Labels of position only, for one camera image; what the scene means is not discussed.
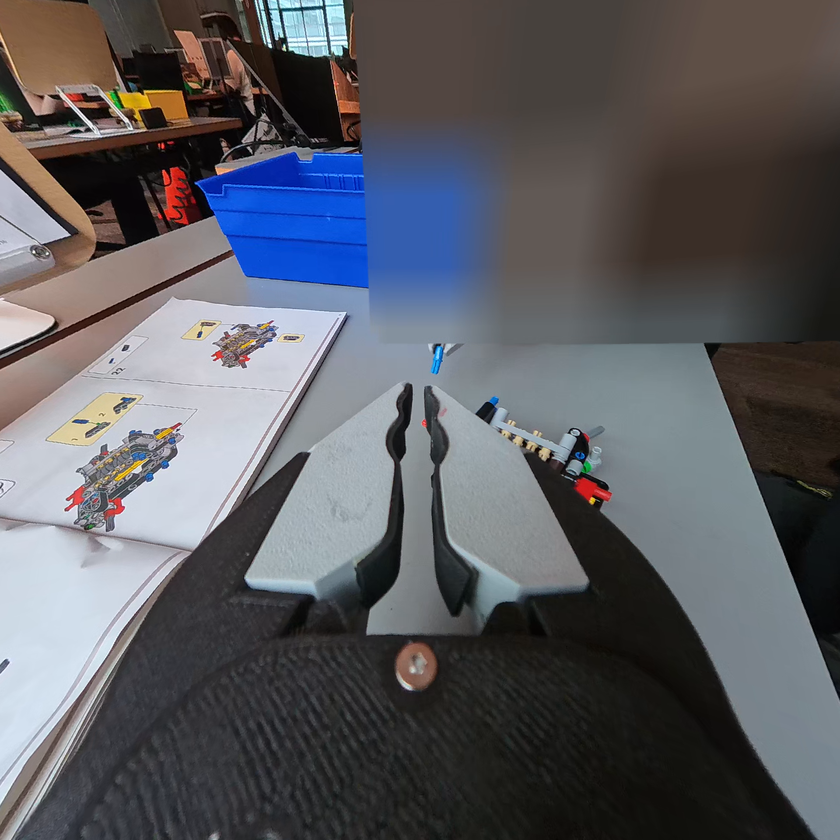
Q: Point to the lego instruction booklet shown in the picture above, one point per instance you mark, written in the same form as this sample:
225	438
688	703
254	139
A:
295	348

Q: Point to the blue plastic bin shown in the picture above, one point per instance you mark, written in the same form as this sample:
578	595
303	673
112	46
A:
295	223

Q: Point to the wooden background table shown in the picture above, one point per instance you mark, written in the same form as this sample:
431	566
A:
131	134

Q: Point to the clear acrylic stand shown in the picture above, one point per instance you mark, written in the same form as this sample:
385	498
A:
92	108

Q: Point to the blue lego pin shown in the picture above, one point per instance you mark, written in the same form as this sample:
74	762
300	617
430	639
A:
436	361

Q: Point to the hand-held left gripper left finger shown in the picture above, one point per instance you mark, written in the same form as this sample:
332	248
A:
334	499

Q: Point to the small black box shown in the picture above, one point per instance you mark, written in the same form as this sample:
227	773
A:
153	117

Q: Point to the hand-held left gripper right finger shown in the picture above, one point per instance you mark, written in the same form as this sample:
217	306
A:
505	512

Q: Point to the yellow plastic bin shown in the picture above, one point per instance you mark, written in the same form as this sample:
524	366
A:
161	102

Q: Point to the grey lego car assembly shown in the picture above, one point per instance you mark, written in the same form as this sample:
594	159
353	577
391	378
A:
568	446

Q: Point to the white tray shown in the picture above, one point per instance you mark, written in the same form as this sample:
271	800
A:
23	325

